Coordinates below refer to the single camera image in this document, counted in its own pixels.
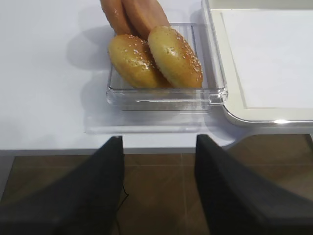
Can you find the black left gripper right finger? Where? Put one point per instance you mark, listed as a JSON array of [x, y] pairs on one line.
[[237, 201]]

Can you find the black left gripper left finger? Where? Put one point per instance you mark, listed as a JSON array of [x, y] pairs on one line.
[[83, 202]]

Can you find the plain bun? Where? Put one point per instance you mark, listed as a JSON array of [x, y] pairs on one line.
[[145, 15], [116, 16]]

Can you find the clear bun container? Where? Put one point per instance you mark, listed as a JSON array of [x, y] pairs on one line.
[[213, 91]]

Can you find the sesame bun top left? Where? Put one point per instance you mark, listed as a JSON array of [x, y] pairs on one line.
[[132, 59]]

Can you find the sesame bun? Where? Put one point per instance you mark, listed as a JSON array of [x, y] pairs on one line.
[[175, 58], [132, 59]]

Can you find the sesame bun top right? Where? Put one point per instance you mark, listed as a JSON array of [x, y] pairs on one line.
[[175, 58]]

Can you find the white metal tray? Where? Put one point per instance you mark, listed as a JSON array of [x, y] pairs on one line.
[[236, 111]]

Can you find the white paper tray liner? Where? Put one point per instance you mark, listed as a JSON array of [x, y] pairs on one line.
[[273, 55]]

